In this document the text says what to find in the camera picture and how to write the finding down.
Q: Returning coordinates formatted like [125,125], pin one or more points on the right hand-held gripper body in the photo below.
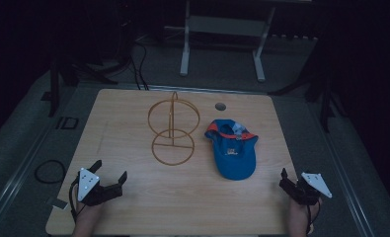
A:
[303,193]

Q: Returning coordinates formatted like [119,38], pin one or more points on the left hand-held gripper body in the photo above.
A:
[101,192]

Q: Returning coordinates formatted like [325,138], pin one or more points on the blue and orange cap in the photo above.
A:
[235,154]

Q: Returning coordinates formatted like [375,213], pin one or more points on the person's right hand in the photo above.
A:
[297,212]

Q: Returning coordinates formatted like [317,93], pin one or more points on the person's left hand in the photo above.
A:
[90,213]

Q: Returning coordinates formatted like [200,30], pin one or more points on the black tripod stand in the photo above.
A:
[55,89]
[325,98]

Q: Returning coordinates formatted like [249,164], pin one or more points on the grey round table grommet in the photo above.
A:
[220,106]

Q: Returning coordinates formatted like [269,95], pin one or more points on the black rectangular floor bracket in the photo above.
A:
[67,123]

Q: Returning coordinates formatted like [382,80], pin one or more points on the white metal table frame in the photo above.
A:
[222,25]

